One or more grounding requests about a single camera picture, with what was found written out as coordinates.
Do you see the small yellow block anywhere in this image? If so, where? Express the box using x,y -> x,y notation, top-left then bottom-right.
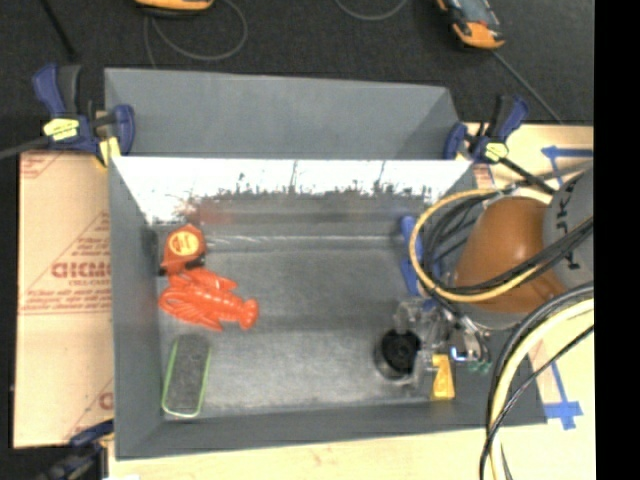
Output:
430,353 -> 457,401

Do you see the orange tape measure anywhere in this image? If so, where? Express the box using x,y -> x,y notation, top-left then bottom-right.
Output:
158,223 -> 209,276

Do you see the dark grey green-edged sponge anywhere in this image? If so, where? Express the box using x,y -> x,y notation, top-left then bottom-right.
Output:
160,333 -> 212,419

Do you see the red toy lobster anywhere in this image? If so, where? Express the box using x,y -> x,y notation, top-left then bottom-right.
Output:
158,267 -> 261,333

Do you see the brown cardboard board red print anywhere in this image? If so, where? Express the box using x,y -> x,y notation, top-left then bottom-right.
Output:
11,149 -> 116,450

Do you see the grey metal bin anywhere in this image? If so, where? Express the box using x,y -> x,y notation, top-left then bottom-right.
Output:
103,67 -> 547,460

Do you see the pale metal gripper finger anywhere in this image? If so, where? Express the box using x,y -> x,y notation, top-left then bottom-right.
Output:
411,349 -> 437,395
393,300 -> 441,338

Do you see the black round cap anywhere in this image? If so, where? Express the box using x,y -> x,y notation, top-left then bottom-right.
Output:
374,328 -> 424,382

